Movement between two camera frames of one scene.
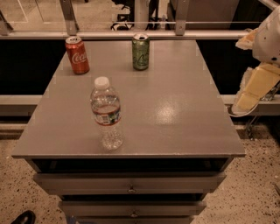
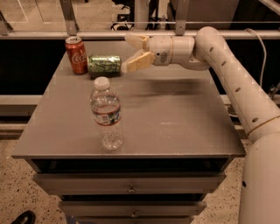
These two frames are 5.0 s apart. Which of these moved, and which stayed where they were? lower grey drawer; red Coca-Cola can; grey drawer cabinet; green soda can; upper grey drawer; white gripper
Moved: green soda can; white gripper
Stayed: lower grey drawer; grey drawer cabinet; red Coca-Cola can; upper grey drawer
